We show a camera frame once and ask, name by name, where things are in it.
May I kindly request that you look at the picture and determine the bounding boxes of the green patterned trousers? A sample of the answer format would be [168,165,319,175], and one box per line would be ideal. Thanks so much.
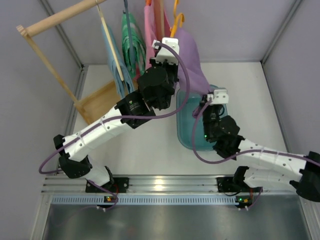
[121,12,146,79]

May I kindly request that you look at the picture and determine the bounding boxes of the teal plastic bin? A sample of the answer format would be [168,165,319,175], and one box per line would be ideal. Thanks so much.
[176,85,228,151]

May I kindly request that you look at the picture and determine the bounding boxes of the pink trousers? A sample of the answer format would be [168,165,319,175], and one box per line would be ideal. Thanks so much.
[144,0,160,70]

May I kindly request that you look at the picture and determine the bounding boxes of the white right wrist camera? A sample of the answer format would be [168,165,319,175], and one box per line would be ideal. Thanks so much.
[206,88,229,105]

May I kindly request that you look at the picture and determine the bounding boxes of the aluminium mounting rail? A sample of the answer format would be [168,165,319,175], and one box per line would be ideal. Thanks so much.
[41,174,312,195]

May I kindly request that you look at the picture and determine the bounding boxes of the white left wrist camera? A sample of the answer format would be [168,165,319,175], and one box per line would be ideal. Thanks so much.
[152,37,180,65]

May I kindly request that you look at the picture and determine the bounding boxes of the purple trousers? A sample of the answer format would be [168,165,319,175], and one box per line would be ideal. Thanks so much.
[174,28,212,96]

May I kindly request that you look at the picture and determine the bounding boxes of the wooden clothes rack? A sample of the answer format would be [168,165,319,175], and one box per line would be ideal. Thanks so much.
[16,0,167,125]

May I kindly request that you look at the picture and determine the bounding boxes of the white slotted cable duct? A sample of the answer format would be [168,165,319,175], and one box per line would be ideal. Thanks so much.
[51,195,239,206]

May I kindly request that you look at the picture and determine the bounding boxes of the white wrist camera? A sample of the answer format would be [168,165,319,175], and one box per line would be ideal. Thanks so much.
[206,88,229,105]
[152,37,180,65]

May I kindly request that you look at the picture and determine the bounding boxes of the light blue trousers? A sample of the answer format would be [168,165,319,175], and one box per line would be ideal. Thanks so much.
[100,23,135,97]

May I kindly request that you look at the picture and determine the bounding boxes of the orange plastic hanger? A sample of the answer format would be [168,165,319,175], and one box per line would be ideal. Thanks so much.
[170,0,185,38]

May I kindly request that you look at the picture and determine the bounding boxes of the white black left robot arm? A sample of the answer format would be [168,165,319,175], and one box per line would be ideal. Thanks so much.
[53,58,179,187]

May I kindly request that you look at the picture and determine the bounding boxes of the light wooden hanger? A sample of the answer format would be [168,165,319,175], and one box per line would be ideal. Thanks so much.
[96,3,125,82]

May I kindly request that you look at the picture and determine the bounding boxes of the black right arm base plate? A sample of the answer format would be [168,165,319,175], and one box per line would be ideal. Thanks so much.
[216,176,261,196]

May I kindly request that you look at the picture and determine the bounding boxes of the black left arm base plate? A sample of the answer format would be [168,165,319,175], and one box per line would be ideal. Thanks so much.
[85,177,130,194]

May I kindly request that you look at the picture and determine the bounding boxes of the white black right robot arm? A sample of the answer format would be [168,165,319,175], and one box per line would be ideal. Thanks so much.
[199,95,320,203]

